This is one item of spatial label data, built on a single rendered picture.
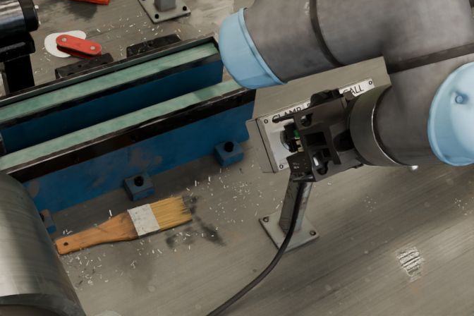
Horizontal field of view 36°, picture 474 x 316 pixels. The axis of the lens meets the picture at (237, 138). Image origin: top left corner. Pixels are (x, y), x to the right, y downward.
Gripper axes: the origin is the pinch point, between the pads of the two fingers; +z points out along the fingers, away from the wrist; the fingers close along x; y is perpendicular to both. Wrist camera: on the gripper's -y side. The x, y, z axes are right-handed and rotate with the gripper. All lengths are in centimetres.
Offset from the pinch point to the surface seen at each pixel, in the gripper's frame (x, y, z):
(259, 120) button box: -3.2, 3.5, 2.4
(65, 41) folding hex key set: -26, 11, 55
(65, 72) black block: -20, 15, 45
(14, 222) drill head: -2.5, 34.5, -3.8
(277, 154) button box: 1.3, 2.8, 2.1
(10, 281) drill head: 1.8, 36.9, -9.8
